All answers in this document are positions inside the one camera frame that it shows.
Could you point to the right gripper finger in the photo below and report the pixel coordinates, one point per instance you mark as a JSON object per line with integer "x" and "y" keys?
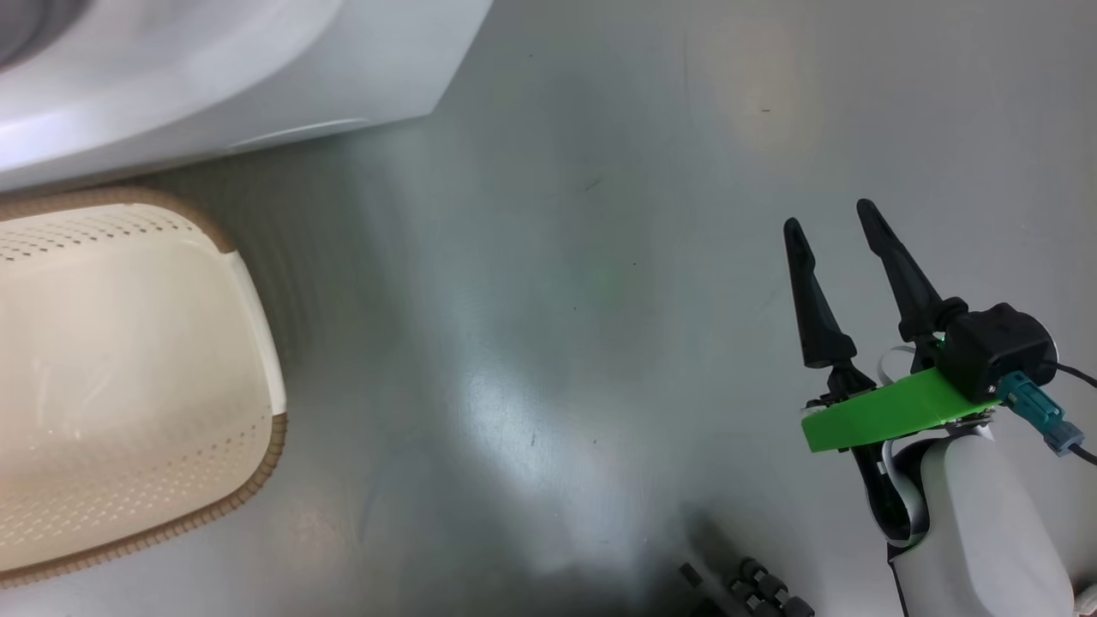
{"x": 908, "y": 287}
{"x": 814, "y": 317}

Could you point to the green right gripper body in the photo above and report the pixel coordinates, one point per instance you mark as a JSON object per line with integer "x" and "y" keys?
{"x": 891, "y": 416}

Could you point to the dark robot base connectors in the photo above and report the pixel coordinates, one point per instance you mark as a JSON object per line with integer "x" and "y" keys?
{"x": 754, "y": 591}

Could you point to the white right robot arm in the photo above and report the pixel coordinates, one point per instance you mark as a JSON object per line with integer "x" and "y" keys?
{"x": 986, "y": 531}

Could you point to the white front-load washing machine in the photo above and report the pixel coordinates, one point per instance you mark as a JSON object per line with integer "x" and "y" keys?
{"x": 214, "y": 77}

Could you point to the cream perforated laundry basket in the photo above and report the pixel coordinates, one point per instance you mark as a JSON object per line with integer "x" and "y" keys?
{"x": 128, "y": 360}

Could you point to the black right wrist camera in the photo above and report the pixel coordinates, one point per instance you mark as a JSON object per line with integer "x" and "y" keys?
{"x": 998, "y": 347}

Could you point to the teal right camera connector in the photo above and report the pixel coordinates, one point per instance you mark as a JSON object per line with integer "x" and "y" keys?
{"x": 1033, "y": 407}

